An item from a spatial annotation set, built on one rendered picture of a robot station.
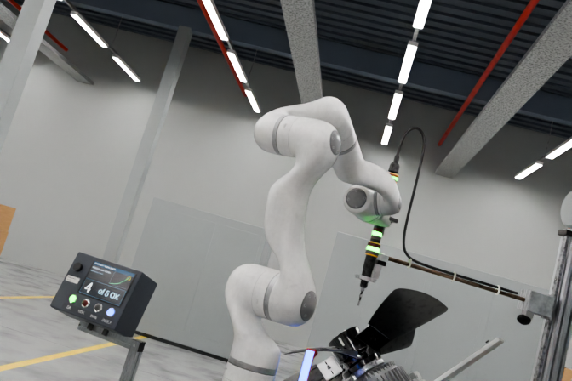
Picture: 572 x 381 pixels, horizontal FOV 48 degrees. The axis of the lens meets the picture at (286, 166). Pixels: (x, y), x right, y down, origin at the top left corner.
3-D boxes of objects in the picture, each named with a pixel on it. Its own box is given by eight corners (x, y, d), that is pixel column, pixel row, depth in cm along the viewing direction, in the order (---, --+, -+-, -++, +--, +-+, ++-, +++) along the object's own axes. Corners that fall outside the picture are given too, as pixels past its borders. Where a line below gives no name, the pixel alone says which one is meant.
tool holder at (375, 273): (376, 284, 215) (383, 255, 217) (384, 285, 208) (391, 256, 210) (351, 276, 214) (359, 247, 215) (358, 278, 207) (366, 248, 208)
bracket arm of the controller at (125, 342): (142, 352, 195) (145, 342, 195) (137, 352, 192) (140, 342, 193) (82, 329, 205) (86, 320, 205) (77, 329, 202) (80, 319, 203)
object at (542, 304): (541, 318, 227) (546, 294, 228) (553, 321, 220) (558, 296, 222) (515, 310, 225) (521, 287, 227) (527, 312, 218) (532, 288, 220)
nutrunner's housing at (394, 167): (366, 288, 213) (400, 157, 220) (370, 289, 209) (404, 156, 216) (355, 285, 212) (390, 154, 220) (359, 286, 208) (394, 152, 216)
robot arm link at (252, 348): (259, 375, 147) (288, 273, 150) (197, 349, 157) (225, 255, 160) (284, 376, 157) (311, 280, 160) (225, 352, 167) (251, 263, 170)
